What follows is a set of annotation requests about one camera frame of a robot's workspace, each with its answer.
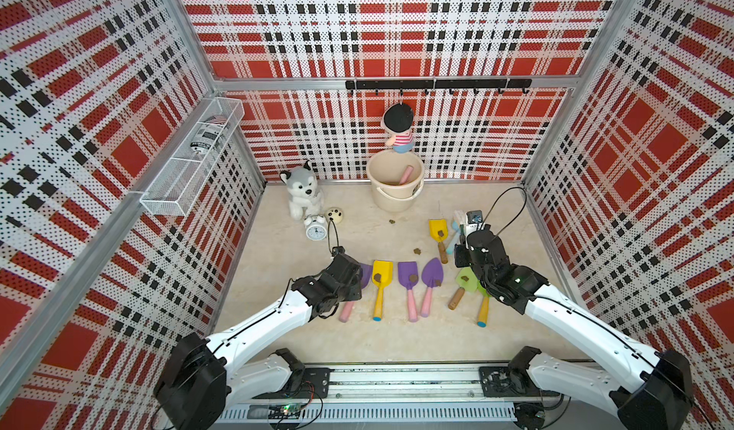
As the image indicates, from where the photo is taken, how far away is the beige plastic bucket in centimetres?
100

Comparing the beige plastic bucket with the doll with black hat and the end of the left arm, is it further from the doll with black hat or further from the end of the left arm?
the end of the left arm

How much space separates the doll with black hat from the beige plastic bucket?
54 millimetres

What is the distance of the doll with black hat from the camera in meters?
0.95
